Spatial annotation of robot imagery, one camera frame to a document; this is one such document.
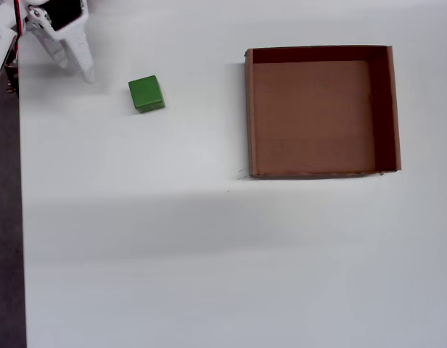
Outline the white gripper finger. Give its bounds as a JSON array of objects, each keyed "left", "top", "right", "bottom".
[
  {"left": 58, "top": 25, "right": 97, "bottom": 85},
  {"left": 26, "top": 9, "right": 69, "bottom": 69}
]

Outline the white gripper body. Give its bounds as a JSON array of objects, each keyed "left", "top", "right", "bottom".
[{"left": 25, "top": 0, "right": 89, "bottom": 41}]

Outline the green cube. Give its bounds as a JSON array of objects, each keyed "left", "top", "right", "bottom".
[{"left": 128, "top": 75, "right": 166, "bottom": 115}]

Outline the brown cardboard box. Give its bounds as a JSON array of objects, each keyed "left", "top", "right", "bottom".
[{"left": 244, "top": 44, "right": 403, "bottom": 181}]

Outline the red black gripper servo cable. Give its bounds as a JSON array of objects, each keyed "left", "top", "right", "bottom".
[{"left": 12, "top": 0, "right": 25, "bottom": 61}]

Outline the small brown metal bracket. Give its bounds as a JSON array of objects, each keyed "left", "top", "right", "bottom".
[{"left": 4, "top": 61, "right": 20, "bottom": 98}]

